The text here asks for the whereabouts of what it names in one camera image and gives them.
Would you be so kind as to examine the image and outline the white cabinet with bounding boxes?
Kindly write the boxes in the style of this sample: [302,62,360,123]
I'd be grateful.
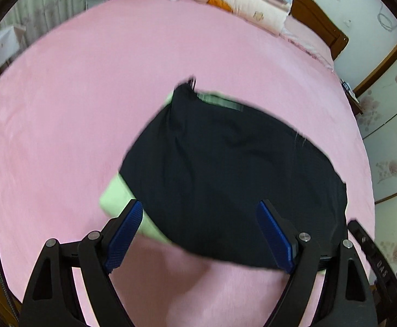
[0,24,27,90]

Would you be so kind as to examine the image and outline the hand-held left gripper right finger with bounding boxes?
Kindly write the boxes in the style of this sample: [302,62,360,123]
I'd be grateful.
[256,199,379,327]

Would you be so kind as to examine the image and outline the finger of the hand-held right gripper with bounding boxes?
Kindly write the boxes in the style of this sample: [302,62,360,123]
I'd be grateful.
[347,219,378,263]

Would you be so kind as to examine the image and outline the wooden headboard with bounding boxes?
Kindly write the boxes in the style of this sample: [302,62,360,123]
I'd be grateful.
[289,0,350,60]

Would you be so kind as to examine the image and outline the pink bed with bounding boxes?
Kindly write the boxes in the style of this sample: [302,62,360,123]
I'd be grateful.
[0,0,376,327]

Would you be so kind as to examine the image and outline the floral wardrobe door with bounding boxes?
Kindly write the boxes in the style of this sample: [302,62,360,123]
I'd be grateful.
[351,34,397,280]

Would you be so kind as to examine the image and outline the white wall cable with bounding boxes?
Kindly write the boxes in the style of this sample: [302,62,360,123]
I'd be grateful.
[377,5,397,32]

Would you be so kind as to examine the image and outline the white ribbed curtain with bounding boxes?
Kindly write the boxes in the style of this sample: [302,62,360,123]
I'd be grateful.
[11,0,110,43]

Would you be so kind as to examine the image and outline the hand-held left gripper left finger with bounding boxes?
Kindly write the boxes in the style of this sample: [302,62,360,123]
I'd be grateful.
[19,198,144,327]

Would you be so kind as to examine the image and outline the pink quilt with orange print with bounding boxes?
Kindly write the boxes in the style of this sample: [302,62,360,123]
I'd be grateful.
[193,0,296,35]

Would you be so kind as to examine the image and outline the light green navy hoodie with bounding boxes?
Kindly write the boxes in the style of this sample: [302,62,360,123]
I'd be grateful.
[99,77,349,270]

